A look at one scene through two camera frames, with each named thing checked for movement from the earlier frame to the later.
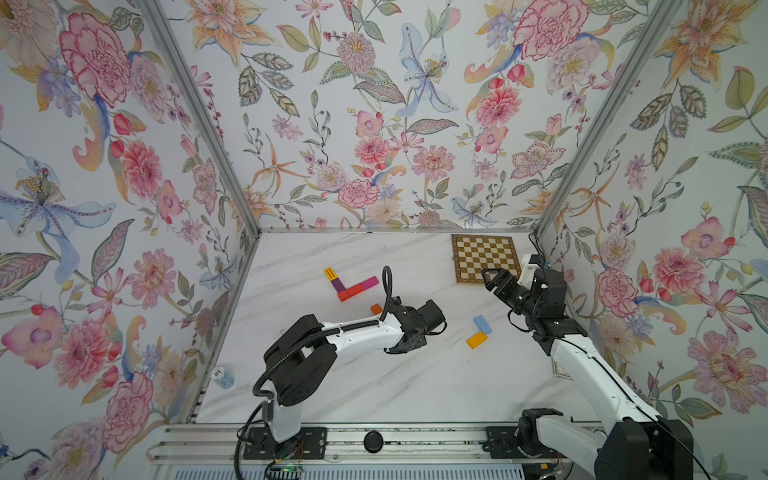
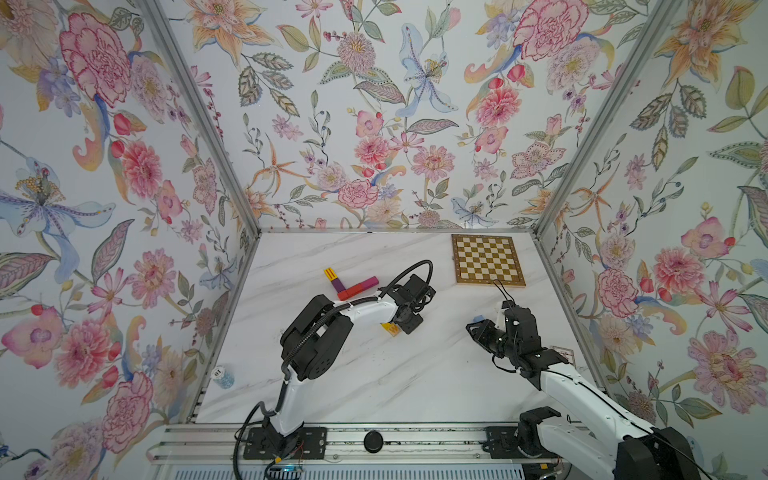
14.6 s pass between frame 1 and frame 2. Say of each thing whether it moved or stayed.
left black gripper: moved
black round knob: stayed
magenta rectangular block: stayed
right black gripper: moved
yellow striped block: stayed
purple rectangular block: stayed
